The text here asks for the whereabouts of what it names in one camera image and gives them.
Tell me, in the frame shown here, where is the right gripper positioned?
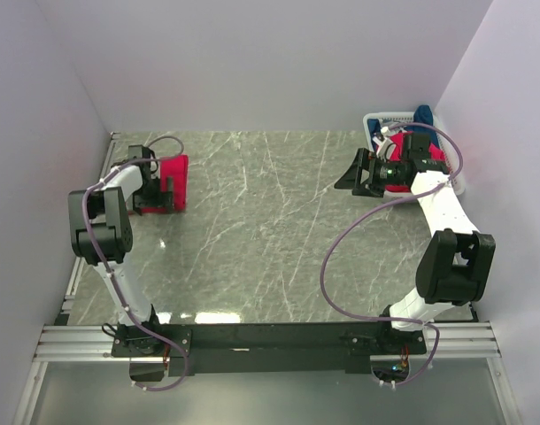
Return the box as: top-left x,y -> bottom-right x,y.
334,148 -> 405,198

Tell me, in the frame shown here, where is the white plastic laundry basket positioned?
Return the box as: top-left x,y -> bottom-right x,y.
362,110 -> 467,198

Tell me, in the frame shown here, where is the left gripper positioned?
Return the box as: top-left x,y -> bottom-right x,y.
127,174 -> 173,215

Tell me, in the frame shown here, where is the red t shirt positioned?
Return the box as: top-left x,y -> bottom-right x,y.
386,131 -> 449,193
144,154 -> 189,213

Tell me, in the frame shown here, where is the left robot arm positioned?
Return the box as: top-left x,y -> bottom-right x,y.
67,145 -> 174,356

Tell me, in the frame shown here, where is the blue t shirt in basket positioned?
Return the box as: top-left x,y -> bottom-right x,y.
363,104 -> 438,148

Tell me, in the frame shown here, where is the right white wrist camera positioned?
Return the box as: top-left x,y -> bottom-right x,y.
372,127 -> 399,161

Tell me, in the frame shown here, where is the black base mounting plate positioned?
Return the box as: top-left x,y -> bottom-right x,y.
112,321 -> 427,376

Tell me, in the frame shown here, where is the red t shirt in basket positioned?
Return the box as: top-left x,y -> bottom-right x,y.
386,131 -> 449,193

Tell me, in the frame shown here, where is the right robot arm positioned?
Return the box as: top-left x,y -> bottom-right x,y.
335,133 -> 496,353

